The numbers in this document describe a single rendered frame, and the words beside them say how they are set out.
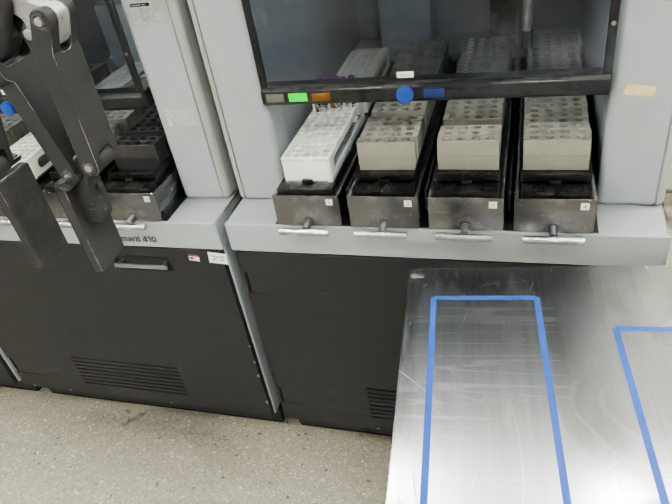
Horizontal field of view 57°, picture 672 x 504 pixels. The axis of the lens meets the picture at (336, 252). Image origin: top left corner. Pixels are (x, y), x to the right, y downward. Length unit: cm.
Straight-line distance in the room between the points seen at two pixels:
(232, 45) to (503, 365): 75
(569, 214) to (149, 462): 131
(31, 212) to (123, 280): 109
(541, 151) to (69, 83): 91
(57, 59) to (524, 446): 58
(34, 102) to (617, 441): 63
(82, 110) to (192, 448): 155
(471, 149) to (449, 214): 12
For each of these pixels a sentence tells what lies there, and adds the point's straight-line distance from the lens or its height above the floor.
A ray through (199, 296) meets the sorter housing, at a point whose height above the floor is 52.
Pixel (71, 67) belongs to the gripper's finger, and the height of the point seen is 131.
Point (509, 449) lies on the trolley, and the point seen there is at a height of 82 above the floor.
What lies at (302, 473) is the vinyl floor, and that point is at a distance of 172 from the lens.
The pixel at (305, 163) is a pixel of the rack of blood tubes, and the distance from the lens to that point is 119.
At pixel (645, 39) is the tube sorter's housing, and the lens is 111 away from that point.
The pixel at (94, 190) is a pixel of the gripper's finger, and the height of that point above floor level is 123.
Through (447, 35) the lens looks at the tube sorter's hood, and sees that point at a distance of 108.
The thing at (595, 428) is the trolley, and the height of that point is 82.
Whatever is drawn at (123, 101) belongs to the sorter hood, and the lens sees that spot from 134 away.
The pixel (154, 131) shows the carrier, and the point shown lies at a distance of 144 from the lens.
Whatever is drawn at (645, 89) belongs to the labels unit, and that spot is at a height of 96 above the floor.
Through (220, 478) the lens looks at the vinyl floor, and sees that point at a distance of 178.
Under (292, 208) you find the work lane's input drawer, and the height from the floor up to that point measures 78.
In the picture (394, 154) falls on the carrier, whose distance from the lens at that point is 118.
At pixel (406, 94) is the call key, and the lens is 110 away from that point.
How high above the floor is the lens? 140
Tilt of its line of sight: 36 degrees down
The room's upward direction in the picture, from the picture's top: 10 degrees counter-clockwise
